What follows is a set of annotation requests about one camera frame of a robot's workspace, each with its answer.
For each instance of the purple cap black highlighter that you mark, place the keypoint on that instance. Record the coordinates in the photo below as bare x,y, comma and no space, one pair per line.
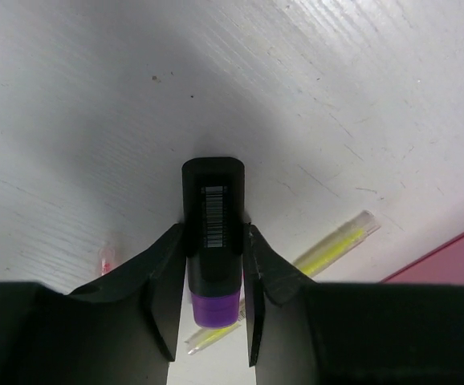
213,204

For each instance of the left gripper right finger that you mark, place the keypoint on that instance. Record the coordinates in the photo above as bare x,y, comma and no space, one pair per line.
303,332

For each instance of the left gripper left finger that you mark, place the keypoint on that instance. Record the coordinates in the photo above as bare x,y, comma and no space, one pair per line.
121,328

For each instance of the pink gel pen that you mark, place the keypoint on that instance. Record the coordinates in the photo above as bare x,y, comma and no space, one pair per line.
106,260

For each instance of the pink drawer box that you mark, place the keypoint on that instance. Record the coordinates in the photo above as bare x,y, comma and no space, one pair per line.
444,265

